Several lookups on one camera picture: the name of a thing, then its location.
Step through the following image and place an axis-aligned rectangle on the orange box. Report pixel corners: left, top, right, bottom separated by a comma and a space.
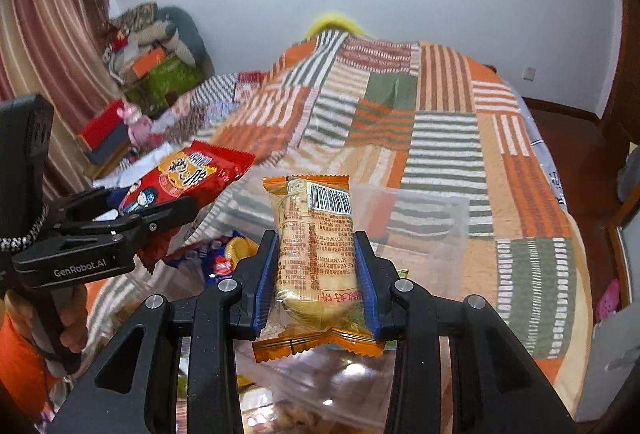
131, 48, 169, 80

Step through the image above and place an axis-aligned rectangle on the gold foil candy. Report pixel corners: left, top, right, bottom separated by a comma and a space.
225, 236, 259, 265

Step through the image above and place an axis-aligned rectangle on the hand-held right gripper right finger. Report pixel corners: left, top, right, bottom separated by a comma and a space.
352, 230, 583, 434

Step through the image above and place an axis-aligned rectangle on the person's left hand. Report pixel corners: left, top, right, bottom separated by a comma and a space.
2, 285, 90, 355

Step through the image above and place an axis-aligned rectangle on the patterned cushion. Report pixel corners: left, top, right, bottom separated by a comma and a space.
111, 4, 159, 33

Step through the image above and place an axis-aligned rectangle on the wooden furniture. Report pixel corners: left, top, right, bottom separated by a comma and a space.
599, 0, 640, 215

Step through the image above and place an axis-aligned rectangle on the green box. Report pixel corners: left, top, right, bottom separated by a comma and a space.
125, 56, 206, 111

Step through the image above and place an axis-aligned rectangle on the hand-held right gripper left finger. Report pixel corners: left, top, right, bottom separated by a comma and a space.
47, 230, 280, 434

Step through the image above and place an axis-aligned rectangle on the clear plastic container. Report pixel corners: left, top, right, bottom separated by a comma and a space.
180, 184, 472, 434

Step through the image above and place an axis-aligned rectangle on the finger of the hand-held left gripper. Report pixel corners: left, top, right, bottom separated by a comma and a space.
64, 196, 200, 245
49, 188, 123, 235

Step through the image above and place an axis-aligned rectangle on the red box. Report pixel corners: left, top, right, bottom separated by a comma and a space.
77, 100, 129, 153

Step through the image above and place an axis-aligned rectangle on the yellow pillow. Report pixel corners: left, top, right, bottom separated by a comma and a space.
306, 14, 369, 37

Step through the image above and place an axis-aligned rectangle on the pink slipper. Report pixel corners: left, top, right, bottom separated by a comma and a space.
595, 279, 624, 323

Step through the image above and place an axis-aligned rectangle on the striped patchwork blanket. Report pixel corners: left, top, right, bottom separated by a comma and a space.
85, 30, 597, 382

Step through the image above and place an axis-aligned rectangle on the orange cake snack packet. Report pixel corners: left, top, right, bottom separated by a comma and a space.
252, 174, 399, 364

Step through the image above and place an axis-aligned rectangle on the pink toy figure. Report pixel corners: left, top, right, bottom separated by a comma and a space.
120, 104, 154, 147

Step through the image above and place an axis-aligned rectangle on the striped curtain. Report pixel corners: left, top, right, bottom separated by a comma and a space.
0, 0, 119, 205

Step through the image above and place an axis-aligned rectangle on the red snack packet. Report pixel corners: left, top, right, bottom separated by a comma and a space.
117, 140, 257, 273

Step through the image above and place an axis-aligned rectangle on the white cloth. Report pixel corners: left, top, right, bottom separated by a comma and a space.
94, 146, 168, 191

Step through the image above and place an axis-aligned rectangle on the blue snack packet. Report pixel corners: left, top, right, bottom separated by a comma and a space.
165, 231, 262, 287

